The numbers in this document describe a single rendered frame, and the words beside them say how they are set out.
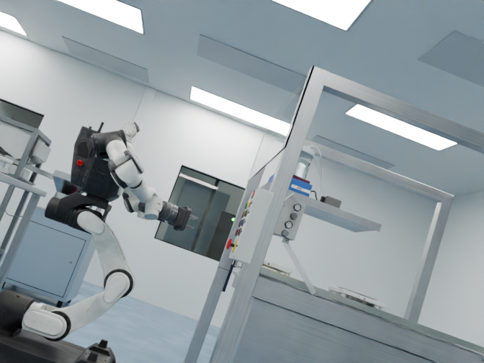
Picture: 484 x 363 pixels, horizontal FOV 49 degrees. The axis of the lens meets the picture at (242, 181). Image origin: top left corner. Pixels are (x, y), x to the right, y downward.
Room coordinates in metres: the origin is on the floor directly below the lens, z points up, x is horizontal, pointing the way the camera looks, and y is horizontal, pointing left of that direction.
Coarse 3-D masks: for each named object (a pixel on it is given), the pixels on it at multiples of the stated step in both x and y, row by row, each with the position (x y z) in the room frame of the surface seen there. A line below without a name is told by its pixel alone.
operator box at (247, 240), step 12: (252, 192) 1.94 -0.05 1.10; (264, 192) 1.81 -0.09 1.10; (252, 204) 1.81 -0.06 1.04; (264, 204) 1.81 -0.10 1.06; (252, 216) 1.81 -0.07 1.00; (264, 216) 1.81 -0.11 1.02; (252, 228) 1.81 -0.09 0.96; (240, 240) 1.81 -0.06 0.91; (252, 240) 1.81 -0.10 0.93; (240, 252) 1.81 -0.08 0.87; (252, 252) 1.81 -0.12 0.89
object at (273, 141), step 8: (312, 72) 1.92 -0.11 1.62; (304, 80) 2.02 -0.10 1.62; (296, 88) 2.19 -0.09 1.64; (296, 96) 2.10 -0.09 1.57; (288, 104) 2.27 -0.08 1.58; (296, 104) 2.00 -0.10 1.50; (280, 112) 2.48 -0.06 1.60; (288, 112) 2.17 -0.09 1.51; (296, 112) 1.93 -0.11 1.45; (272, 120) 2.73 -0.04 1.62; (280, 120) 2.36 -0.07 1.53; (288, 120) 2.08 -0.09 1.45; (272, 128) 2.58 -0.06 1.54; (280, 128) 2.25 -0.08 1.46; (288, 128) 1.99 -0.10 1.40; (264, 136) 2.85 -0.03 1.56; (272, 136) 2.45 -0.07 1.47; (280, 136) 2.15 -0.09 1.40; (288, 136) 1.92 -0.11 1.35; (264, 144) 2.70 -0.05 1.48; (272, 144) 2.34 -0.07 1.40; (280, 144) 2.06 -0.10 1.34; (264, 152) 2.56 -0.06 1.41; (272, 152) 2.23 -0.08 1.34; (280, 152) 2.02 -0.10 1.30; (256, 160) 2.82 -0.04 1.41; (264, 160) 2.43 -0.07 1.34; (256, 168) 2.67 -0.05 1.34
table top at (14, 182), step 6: (0, 174) 2.68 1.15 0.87; (0, 180) 2.79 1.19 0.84; (6, 180) 2.76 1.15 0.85; (12, 180) 2.82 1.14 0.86; (18, 180) 2.88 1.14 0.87; (18, 186) 2.90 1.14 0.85; (24, 186) 2.97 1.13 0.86; (30, 186) 3.04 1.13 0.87; (36, 192) 3.14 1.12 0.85; (42, 192) 3.23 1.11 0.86
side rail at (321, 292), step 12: (276, 276) 2.62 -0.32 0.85; (336, 300) 2.65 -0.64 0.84; (348, 300) 2.65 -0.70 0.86; (372, 312) 2.66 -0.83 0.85; (384, 312) 2.67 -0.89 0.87; (408, 324) 2.68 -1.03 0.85; (420, 324) 2.68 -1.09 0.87; (444, 336) 2.69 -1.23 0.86; (468, 348) 2.70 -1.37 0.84; (480, 348) 2.71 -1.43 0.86
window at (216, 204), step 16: (192, 176) 7.66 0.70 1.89; (208, 176) 7.68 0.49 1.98; (176, 192) 7.65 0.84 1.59; (192, 192) 7.67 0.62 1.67; (208, 192) 7.69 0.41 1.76; (224, 192) 7.71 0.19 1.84; (240, 192) 7.73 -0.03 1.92; (192, 208) 7.68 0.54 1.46; (208, 208) 7.70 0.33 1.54; (224, 208) 7.71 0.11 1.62; (160, 224) 7.64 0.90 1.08; (192, 224) 7.68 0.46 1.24; (208, 224) 7.70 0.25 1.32; (224, 224) 7.72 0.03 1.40; (160, 240) 7.65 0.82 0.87; (176, 240) 7.67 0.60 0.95; (192, 240) 7.69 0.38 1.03; (208, 240) 7.71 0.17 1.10; (224, 240) 7.73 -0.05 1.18; (208, 256) 7.72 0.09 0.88
